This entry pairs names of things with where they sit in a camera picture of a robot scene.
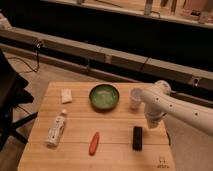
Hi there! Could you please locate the white paper cup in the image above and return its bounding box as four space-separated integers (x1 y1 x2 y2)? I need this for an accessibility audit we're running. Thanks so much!
130 88 142 110

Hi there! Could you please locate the black eraser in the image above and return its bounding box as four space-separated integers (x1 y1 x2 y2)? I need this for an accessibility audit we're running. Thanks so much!
132 126 142 151

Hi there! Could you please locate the black chair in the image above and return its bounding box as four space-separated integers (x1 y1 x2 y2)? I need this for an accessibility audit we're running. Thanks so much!
0 49 38 151

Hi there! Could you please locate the white plastic bottle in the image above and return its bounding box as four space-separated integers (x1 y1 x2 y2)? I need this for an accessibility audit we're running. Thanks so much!
46 109 67 147

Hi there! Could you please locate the green bowl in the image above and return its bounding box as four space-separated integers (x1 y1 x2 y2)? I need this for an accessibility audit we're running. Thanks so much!
89 84 120 110

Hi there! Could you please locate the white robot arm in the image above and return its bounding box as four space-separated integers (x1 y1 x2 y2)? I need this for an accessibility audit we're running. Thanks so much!
141 80 213 136

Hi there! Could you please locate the orange carrot toy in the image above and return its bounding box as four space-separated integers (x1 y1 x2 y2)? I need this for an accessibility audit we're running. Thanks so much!
89 132 100 155

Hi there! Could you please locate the white folded napkin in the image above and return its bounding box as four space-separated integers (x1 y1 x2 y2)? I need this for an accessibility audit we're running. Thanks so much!
61 89 72 104

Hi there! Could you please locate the black floor cable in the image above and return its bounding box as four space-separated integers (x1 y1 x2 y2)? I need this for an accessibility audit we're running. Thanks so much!
5 39 44 75

